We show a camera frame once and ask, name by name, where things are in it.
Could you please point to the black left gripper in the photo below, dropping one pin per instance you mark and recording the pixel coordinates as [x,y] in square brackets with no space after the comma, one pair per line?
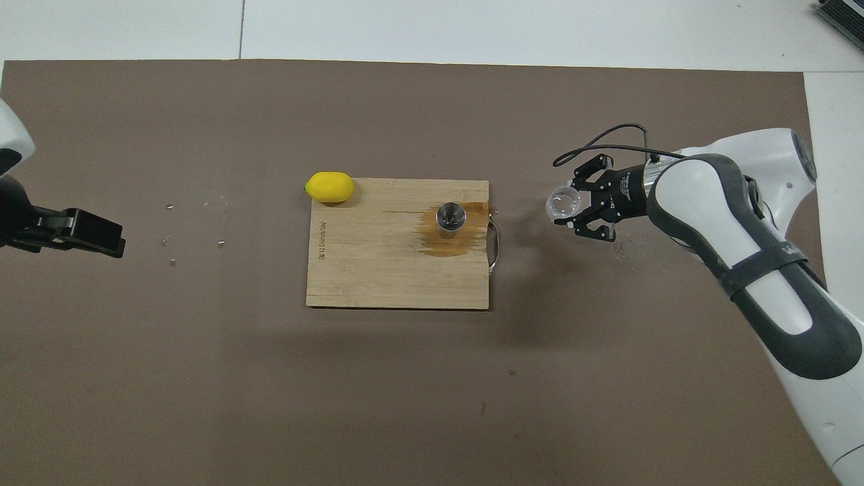
[13,219]

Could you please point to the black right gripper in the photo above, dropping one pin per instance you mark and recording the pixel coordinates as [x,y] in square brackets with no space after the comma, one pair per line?
[629,194]

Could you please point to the small clear glass cup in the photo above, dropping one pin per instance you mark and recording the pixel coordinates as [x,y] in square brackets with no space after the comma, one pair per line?
[563,202]

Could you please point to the steel jigger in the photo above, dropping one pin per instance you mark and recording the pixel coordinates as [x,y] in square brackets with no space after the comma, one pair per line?
[451,233]

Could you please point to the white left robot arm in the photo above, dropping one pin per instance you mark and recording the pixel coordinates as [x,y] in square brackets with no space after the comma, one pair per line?
[10,135]

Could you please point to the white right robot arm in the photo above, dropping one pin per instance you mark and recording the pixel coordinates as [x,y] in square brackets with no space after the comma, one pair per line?
[776,297]

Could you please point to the yellow lemon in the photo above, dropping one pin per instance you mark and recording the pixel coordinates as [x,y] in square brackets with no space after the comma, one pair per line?
[329,187]

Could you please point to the bamboo cutting board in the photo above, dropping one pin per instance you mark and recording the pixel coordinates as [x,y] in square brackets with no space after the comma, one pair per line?
[364,270]

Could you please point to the brown table mat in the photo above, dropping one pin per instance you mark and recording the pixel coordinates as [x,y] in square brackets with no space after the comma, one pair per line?
[405,405]

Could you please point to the grey ribbed device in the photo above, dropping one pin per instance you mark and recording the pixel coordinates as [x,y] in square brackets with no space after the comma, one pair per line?
[847,17]

